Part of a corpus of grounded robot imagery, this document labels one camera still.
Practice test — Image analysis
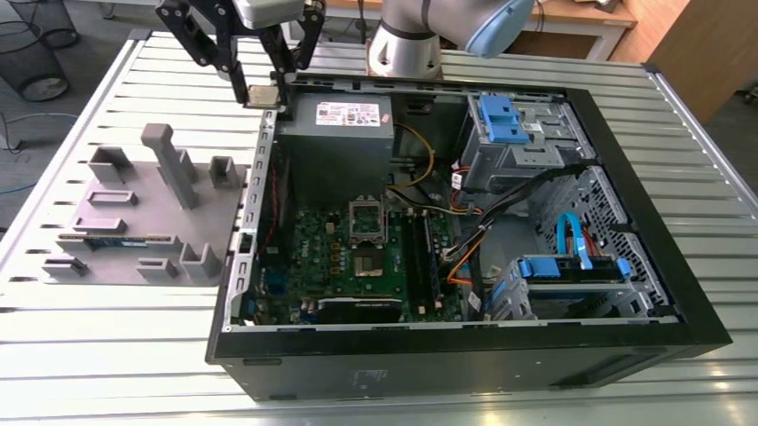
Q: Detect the green motherboard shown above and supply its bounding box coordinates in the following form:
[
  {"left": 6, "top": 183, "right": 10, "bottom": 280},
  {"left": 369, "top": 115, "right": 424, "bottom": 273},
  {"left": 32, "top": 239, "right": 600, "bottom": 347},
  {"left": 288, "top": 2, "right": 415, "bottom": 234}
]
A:
[{"left": 253, "top": 194, "right": 472, "bottom": 324}]

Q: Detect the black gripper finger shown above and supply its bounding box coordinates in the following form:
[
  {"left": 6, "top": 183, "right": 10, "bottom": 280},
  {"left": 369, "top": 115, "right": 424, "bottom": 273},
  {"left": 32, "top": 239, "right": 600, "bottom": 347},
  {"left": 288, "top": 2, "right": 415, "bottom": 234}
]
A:
[
  {"left": 153, "top": 0, "right": 249, "bottom": 107},
  {"left": 259, "top": 11, "right": 325, "bottom": 112}
]

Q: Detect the blue plastic disk carrier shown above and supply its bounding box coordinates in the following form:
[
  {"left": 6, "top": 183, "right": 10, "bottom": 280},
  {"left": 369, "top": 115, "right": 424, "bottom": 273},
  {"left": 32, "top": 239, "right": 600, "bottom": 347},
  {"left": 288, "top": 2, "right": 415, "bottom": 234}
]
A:
[{"left": 479, "top": 94, "right": 532, "bottom": 146}]

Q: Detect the dark RAM stick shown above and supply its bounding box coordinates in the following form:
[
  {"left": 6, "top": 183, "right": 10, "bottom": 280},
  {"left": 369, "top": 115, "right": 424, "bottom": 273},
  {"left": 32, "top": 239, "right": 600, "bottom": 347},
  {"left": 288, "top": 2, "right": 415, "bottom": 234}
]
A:
[{"left": 57, "top": 233, "right": 173, "bottom": 250}]

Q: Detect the black graphics card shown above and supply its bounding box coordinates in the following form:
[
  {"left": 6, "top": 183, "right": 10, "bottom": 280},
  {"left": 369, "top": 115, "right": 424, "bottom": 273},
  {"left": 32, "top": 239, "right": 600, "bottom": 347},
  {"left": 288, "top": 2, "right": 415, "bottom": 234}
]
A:
[{"left": 315, "top": 296, "right": 408, "bottom": 325}]

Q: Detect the CPU socket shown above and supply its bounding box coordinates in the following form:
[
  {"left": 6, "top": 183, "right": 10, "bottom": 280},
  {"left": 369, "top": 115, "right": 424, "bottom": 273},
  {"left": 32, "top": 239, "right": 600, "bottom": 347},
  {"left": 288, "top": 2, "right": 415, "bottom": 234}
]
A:
[{"left": 351, "top": 247, "right": 391, "bottom": 280}]

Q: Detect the grey metal drive cage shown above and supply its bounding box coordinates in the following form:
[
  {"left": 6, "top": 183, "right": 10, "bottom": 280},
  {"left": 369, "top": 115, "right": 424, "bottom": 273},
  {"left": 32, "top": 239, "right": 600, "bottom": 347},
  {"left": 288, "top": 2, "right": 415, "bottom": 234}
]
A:
[
  {"left": 459, "top": 91, "right": 598, "bottom": 193},
  {"left": 489, "top": 253, "right": 678, "bottom": 321}
]

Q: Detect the black PC case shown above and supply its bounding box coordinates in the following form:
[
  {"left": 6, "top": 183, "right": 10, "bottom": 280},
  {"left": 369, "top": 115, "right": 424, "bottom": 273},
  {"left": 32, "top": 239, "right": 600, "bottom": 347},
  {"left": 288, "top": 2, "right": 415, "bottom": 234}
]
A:
[{"left": 204, "top": 69, "right": 734, "bottom": 403}]

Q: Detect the wooden desk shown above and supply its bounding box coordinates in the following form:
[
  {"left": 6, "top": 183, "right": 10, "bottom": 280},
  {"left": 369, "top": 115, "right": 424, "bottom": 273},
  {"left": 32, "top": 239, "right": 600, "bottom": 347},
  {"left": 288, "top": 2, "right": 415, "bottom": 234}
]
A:
[{"left": 520, "top": 0, "right": 639, "bottom": 62}]

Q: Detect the black RAM slot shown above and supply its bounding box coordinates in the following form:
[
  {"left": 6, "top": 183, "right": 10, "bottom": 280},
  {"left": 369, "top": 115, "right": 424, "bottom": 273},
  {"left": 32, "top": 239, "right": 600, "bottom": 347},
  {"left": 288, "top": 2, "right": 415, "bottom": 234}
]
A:
[
  {"left": 404, "top": 210, "right": 425, "bottom": 314},
  {"left": 416, "top": 210, "right": 437, "bottom": 312},
  {"left": 409, "top": 210, "right": 432, "bottom": 313}
]

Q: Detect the metal socket cover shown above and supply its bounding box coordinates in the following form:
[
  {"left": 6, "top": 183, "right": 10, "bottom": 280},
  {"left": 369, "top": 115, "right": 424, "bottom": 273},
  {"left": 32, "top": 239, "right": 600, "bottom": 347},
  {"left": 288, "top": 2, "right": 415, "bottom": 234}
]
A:
[{"left": 347, "top": 193, "right": 391, "bottom": 249}]

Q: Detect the grey parts rack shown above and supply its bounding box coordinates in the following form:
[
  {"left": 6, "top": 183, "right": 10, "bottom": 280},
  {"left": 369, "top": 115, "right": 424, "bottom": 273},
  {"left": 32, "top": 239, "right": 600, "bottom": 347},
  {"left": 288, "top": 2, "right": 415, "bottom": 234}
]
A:
[{"left": 38, "top": 122, "right": 253, "bottom": 288}]

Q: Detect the large wire mesh bin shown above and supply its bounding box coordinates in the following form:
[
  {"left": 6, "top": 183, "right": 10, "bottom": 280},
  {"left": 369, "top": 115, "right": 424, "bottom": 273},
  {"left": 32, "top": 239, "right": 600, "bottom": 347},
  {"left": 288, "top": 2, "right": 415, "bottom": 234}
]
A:
[{"left": 0, "top": 20, "right": 70, "bottom": 104}]

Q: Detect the metal locking lever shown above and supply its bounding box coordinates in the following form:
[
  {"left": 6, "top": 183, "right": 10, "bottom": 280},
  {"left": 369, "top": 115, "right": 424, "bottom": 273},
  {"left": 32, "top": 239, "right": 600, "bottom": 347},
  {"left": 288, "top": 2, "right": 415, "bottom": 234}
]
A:
[{"left": 384, "top": 193, "right": 399, "bottom": 249}]

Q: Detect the orange wire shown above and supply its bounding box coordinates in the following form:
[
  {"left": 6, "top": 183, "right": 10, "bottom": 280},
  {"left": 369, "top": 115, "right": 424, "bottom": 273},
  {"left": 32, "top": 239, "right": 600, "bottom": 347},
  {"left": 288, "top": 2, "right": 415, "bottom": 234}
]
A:
[{"left": 445, "top": 246, "right": 479, "bottom": 286}]

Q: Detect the wooden cabinet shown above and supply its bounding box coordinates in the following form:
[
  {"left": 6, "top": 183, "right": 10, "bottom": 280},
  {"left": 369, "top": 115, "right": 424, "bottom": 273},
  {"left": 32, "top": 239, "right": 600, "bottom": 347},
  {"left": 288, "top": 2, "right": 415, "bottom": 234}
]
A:
[{"left": 608, "top": 0, "right": 758, "bottom": 124}]

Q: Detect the small wire mesh bin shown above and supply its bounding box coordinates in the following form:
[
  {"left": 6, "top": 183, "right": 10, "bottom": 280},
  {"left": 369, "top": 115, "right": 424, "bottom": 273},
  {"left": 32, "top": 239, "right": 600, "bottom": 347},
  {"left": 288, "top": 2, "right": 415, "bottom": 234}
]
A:
[{"left": 14, "top": 0, "right": 82, "bottom": 50}]

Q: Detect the grey power supply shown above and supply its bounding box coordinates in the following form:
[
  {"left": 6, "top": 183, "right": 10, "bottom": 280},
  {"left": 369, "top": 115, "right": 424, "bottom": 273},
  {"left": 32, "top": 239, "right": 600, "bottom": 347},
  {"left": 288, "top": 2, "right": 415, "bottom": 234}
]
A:
[{"left": 276, "top": 91, "right": 396, "bottom": 199}]

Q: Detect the white black wire bundle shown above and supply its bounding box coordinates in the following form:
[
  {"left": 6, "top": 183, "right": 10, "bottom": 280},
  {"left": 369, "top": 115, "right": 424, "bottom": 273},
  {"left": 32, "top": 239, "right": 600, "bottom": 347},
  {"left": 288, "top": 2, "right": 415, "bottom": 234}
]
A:
[{"left": 385, "top": 185, "right": 481, "bottom": 217}]

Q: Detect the yellow wire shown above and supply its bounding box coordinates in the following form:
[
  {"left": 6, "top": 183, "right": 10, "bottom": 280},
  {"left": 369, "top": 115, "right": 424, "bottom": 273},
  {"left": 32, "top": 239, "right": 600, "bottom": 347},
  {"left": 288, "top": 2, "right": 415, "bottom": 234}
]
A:
[{"left": 392, "top": 122, "right": 437, "bottom": 191}]

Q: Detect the hard disk in blue carrier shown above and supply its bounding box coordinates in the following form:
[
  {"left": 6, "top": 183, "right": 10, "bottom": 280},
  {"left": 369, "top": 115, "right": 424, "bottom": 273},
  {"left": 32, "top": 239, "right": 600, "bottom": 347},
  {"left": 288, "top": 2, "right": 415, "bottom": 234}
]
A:
[{"left": 516, "top": 256, "right": 631, "bottom": 284}]

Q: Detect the blue flat wire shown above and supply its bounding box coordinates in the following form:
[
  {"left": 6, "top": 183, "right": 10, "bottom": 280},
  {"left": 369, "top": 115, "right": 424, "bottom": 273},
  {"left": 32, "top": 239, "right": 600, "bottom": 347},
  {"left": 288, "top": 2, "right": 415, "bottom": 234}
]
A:
[{"left": 554, "top": 211, "right": 596, "bottom": 272}]

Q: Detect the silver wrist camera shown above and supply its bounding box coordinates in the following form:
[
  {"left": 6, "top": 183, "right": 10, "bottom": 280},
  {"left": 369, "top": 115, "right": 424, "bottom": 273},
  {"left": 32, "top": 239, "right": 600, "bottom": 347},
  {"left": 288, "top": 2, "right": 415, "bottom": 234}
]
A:
[{"left": 232, "top": 0, "right": 308, "bottom": 31}]

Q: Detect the silver CPU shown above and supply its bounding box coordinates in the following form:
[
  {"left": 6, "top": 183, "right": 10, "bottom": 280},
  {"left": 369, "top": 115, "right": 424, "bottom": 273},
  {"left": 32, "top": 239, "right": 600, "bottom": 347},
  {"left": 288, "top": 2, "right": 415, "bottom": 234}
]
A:
[{"left": 245, "top": 84, "right": 283, "bottom": 110}]

